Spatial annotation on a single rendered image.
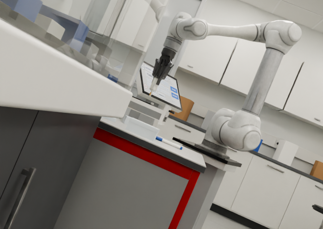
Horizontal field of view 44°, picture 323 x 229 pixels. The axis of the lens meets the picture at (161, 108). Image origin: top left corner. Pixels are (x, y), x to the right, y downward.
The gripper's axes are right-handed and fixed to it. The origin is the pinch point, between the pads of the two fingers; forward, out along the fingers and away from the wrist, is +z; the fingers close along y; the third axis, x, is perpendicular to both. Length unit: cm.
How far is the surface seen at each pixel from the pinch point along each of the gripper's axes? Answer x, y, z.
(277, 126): -363, 136, -35
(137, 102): 4.7, 2.1, 12.5
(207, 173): -43, -23, 34
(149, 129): 32, -43, 21
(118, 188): 39, -48, 46
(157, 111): -3.2, -7.0, 12.6
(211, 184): -45, -27, 38
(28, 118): 105, -86, 24
